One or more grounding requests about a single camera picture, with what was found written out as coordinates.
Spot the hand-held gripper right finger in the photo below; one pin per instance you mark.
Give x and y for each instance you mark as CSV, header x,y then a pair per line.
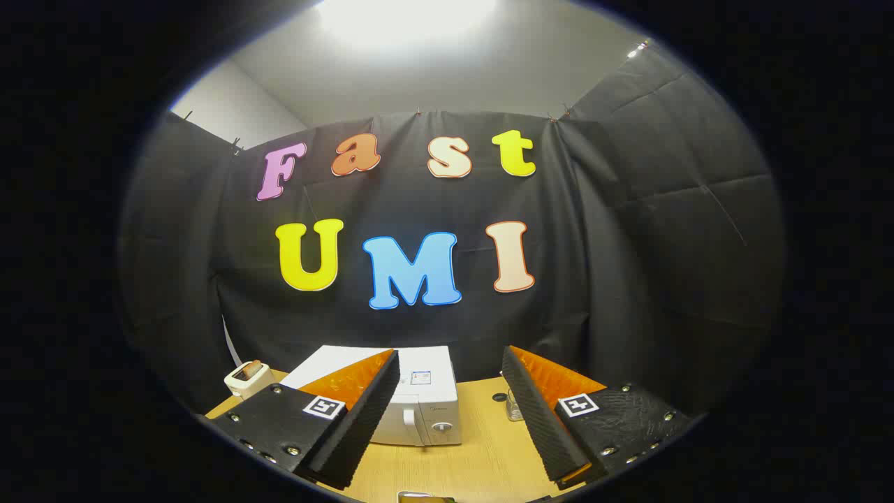
x,y
541,419

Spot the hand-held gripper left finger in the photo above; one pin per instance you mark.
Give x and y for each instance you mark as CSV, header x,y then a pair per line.
x,y
363,419

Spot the white microwave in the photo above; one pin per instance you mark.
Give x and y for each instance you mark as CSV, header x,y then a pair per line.
x,y
427,409

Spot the white toaster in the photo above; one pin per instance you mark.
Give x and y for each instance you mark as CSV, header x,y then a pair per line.
x,y
255,383

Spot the toasted bread slice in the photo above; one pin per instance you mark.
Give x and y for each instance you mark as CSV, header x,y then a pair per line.
x,y
252,367

